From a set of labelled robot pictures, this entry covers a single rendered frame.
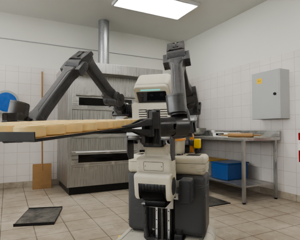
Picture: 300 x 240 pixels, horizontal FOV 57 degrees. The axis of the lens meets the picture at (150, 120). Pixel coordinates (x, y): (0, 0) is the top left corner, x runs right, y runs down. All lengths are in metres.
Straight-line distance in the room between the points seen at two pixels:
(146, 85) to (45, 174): 3.76
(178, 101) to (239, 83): 4.28
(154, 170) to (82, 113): 2.90
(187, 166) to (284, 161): 2.77
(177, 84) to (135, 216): 1.24
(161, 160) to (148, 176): 0.12
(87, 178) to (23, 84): 2.04
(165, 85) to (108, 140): 3.07
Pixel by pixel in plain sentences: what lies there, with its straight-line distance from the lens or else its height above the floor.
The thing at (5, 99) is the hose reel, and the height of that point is 1.49.
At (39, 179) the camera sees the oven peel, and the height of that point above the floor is 0.16.
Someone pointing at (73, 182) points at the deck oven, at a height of 0.19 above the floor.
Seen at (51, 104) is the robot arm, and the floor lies 1.09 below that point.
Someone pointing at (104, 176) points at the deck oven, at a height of 0.25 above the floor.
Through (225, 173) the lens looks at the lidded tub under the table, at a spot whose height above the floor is 0.34.
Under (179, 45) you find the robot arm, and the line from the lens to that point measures 1.21.
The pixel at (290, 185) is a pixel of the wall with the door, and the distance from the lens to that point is 4.46.
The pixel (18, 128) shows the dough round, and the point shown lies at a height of 0.99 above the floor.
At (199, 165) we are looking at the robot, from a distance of 1.85.
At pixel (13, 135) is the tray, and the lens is 0.46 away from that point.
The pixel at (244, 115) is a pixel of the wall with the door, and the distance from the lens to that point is 4.94.
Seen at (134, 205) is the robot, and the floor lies 0.47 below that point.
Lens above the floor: 0.99
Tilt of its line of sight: 2 degrees up
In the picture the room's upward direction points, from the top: straight up
